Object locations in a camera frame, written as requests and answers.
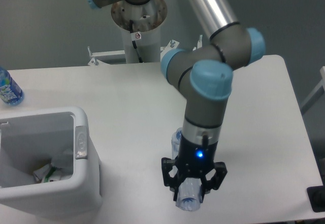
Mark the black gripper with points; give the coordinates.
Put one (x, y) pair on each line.
(193, 161)

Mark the crushed clear plastic bottle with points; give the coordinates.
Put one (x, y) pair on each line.
(189, 195)

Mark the white paper wrapper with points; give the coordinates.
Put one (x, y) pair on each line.
(64, 161)

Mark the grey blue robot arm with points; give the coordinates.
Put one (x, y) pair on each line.
(203, 76)

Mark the white trash can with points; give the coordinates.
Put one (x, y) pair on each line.
(29, 140)

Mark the black object at table edge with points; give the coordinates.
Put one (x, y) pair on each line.
(316, 198)

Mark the green white wrapper in bin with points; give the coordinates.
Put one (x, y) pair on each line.
(47, 173)

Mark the blue labelled water bottle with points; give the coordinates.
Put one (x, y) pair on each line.
(11, 93)

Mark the white frame at right edge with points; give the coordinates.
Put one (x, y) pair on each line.
(314, 95)

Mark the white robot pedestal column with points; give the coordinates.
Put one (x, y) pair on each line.
(140, 27)

